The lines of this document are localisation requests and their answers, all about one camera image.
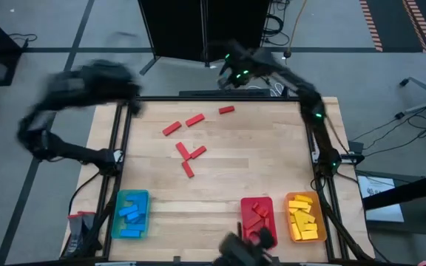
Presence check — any red translucent plastic bin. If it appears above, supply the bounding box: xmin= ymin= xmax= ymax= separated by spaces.
xmin=240 ymin=196 xmax=278 ymax=249

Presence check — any green translucent plastic bin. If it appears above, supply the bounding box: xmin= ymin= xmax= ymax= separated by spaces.
xmin=110 ymin=189 xmax=152 ymax=240

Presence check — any black flat bar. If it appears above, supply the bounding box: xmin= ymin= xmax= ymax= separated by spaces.
xmin=178 ymin=88 xmax=272 ymax=98

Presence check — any black folding partition screen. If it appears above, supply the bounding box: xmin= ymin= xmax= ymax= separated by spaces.
xmin=138 ymin=0 xmax=271 ymax=63

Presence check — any red and black tool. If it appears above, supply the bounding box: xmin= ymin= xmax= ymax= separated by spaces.
xmin=63 ymin=211 xmax=104 ymax=259

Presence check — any orange translucent plastic bin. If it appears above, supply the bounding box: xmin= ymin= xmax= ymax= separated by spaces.
xmin=284 ymin=191 xmax=328 ymax=244

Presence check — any black side stand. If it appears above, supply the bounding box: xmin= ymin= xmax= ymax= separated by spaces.
xmin=362 ymin=169 xmax=426 ymax=266

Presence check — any white paper sheet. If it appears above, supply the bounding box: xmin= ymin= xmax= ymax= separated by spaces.
xmin=356 ymin=175 xmax=405 ymax=224

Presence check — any white cable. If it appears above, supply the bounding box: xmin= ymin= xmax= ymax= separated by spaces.
xmin=245 ymin=83 xmax=285 ymax=98

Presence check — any black aluminium table frame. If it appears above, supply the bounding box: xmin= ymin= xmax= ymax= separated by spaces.
xmin=59 ymin=83 xmax=375 ymax=264

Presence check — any yellow power cable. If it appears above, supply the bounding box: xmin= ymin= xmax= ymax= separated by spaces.
xmin=284 ymin=0 xmax=309 ymax=97

